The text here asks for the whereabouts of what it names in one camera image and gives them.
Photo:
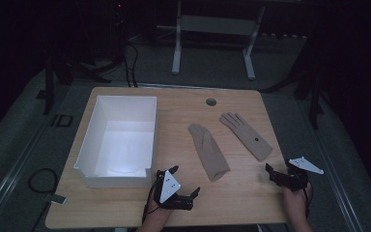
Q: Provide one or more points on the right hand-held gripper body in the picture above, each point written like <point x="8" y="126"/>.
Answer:
<point x="294" y="180"/>

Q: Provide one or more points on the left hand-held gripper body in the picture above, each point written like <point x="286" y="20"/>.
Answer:
<point x="169" y="187"/>

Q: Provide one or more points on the beige glove with dark dot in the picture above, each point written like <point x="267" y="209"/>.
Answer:
<point x="248" y="135"/>

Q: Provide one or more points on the plain beige glove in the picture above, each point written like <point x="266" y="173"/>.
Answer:
<point x="211" y="151"/>

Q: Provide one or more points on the white box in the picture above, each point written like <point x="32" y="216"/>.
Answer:
<point x="125" y="145"/>

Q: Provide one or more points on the person's right hand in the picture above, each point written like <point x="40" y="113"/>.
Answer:
<point x="296" y="201"/>

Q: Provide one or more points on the person's left hand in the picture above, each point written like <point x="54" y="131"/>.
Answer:
<point x="156" y="217"/>

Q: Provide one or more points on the black tripod stand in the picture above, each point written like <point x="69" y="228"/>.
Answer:
<point x="49" y="87"/>
<point x="315" y="106"/>

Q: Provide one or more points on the round table grommet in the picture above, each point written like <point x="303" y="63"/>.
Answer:
<point x="211" y="102"/>

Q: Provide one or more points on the grey tape piece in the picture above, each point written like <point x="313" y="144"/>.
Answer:
<point x="58" y="199"/>

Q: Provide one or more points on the white metal stand frame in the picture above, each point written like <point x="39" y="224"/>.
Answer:
<point x="215" y="25"/>

